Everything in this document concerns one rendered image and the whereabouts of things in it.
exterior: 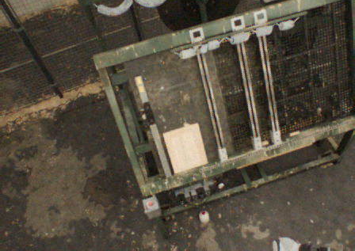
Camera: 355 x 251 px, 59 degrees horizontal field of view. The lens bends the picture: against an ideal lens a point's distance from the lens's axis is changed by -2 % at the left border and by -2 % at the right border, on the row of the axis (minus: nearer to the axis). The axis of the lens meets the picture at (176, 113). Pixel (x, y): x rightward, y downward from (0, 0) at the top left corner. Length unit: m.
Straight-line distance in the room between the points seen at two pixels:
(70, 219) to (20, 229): 0.61
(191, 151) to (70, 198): 1.86
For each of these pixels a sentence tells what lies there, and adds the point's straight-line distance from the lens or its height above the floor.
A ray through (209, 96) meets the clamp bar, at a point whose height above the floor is 1.43.
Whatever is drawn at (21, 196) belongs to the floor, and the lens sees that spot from 4.50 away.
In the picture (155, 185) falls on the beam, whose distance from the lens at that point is 2.93.
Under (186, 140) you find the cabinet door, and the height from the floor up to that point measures 1.13.
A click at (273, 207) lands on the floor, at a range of 3.77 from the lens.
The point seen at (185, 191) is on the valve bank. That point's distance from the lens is 3.01.
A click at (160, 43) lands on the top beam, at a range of 2.45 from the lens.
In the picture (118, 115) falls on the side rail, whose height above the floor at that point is 1.50.
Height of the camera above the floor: 3.49
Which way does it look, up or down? 52 degrees down
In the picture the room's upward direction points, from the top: 12 degrees counter-clockwise
